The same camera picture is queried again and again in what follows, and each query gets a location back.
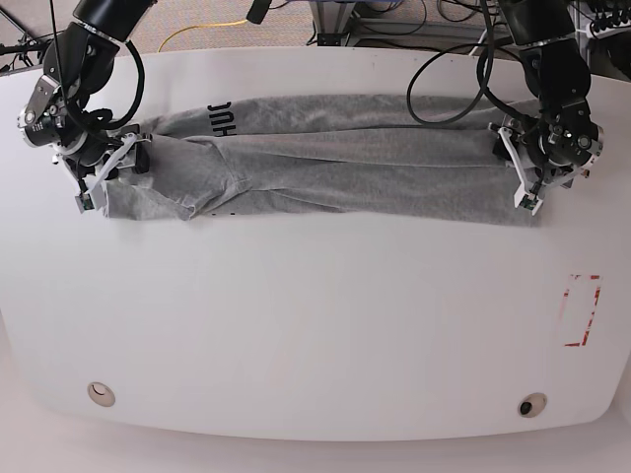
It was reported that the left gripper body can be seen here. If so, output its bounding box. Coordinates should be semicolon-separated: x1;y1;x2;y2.
489;120;592;200

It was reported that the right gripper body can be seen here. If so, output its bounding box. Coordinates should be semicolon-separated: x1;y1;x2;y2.
51;130;151;195

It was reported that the grey printed T-shirt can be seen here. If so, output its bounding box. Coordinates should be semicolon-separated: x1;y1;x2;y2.
105;95;540;228

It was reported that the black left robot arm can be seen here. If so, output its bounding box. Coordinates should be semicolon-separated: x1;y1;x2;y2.
473;1;603;212

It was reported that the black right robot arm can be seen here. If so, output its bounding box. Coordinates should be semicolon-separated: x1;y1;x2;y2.
18;1;153;208

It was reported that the black tripod stand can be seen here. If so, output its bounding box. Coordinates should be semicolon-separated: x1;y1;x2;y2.
0;0;65;75

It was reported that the red tape rectangle marking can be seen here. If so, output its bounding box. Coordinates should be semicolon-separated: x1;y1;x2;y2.
559;274;602;348

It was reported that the white power strip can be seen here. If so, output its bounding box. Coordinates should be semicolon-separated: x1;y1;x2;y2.
586;15;630;39

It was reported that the open table grommet hole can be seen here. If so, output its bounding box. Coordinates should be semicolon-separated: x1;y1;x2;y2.
518;392;548;419

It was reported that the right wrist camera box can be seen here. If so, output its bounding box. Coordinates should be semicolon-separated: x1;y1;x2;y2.
75;187;107;214

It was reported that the yellow cable on floor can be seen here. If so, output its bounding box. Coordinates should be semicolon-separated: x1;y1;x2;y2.
157;17;250;53

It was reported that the aluminium frame stand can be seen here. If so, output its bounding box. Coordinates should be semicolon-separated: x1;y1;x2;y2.
308;1;508;52

